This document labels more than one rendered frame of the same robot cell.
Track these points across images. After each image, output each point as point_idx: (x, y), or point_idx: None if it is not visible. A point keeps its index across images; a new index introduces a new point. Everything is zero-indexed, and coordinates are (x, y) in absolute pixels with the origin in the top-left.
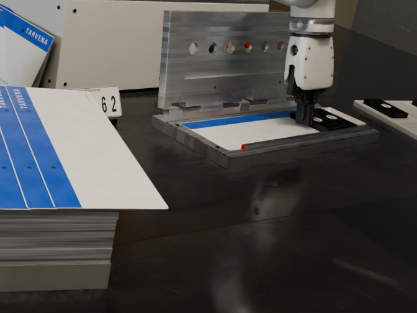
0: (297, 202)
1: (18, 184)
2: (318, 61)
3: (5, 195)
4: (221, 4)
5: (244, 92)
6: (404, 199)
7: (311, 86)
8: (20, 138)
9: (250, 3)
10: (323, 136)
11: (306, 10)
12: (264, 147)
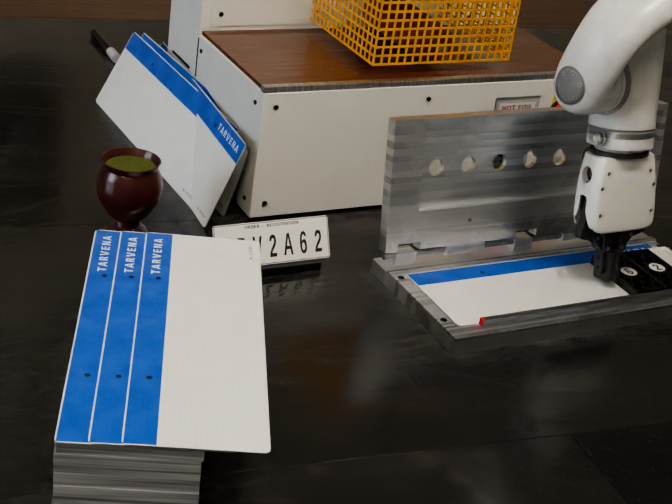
0: (532, 417)
1: (94, 403)
2: (625, 192)
3: (71, 420)
4: (511, 83)
5: (520, 225)
6: None
7: (612, 228)
8: (128, 325)
9: None
10: (626, 303)
11: (606, 118)
12: (517, 321)
